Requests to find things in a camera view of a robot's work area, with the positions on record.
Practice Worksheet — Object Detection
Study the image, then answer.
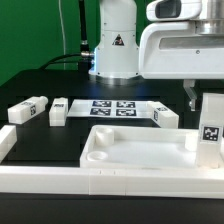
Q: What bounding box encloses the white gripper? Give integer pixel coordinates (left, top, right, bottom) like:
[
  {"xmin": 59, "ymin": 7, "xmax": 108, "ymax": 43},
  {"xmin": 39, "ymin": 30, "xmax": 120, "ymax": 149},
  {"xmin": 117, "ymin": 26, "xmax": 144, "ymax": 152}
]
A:
[{"xmin": 139, "ymin": 21, "xmax": 224, "ymax": 111}]

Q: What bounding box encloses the white desk top tray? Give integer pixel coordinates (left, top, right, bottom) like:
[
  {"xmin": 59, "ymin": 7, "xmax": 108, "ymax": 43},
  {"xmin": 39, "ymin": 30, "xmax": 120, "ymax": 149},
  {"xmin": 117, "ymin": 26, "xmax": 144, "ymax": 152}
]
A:
[{"xmin": 80, "ymin": 125, "xmax": 208, "ymax": 170}]

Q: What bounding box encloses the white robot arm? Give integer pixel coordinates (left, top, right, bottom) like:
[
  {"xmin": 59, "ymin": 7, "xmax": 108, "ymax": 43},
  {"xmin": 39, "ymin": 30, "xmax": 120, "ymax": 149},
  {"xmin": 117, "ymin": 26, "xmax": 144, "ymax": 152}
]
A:
[{"xmin": 89, "ymin": 0, "xmax": 224, "ymax": 109}]

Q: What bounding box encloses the white U-shaped fence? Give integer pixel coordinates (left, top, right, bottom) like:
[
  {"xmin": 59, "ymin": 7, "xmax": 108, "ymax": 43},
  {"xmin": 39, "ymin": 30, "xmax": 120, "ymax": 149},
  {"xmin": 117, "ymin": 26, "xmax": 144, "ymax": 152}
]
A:
[{"xmin": 0, "ymin": 124, "xmax": 224, "ymax": 200}]

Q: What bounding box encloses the white marker base plate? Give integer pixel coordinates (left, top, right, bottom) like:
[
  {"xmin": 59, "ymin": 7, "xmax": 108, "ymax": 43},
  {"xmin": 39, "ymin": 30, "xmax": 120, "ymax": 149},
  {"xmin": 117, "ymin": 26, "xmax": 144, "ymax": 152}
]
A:
[{"xmin": 68, "ymin": 99, "xmax": 152, "ymax": 118}]

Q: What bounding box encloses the black cable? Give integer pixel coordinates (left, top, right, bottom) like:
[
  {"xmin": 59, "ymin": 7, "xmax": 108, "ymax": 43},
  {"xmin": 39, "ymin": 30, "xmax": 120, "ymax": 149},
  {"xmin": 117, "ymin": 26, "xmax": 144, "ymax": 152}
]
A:
[{"xmin": 38, "ymin": 0, "xmax": 96, "ymax": 70}]

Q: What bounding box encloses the white thin cable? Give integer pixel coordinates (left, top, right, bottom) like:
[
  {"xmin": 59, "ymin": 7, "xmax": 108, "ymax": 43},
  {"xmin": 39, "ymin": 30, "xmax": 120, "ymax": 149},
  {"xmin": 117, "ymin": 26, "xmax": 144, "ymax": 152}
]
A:
[{"xmin": 58, "ymin": 0, "xmax": 67, "ymax": 70}]

